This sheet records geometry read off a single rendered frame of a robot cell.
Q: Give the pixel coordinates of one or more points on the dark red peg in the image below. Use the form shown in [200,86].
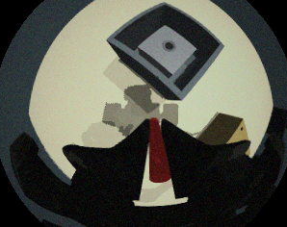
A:
[159,169]

